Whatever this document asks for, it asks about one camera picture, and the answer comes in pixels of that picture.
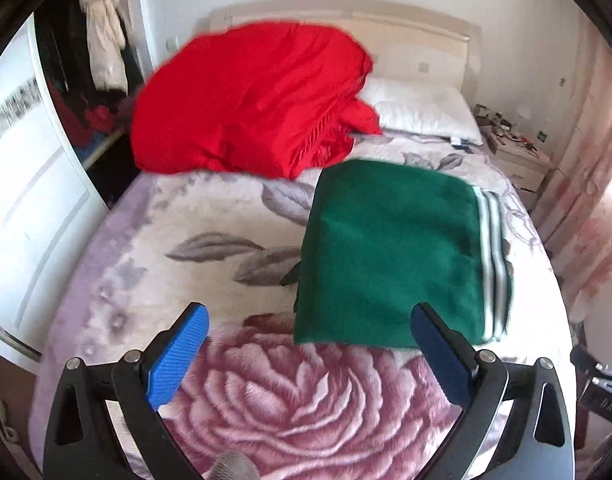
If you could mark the cream hanging coat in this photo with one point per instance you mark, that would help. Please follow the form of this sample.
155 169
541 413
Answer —
105 41

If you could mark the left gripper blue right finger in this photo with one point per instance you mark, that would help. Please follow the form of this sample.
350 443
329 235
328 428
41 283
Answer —
536 442

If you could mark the cream bed headboard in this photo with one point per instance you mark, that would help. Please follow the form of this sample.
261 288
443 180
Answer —
407 43

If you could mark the white pillow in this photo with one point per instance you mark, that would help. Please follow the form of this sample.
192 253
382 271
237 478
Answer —
421 108

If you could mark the red quilt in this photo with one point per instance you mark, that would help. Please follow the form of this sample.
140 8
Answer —
271 98

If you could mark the white sliding wardrobe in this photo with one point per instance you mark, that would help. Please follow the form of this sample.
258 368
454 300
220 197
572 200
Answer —
64 160

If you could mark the green varsity jacket cream sleeves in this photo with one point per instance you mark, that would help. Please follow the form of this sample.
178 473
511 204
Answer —
382 238

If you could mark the pink floral curtain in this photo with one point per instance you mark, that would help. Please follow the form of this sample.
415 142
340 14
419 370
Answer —
573 214

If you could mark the floral purple bed blanket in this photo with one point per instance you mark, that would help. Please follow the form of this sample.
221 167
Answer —
254 404

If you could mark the white bedside table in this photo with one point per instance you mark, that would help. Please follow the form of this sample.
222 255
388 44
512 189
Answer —
523 163

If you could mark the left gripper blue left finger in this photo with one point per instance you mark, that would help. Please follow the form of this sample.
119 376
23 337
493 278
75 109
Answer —
81 442

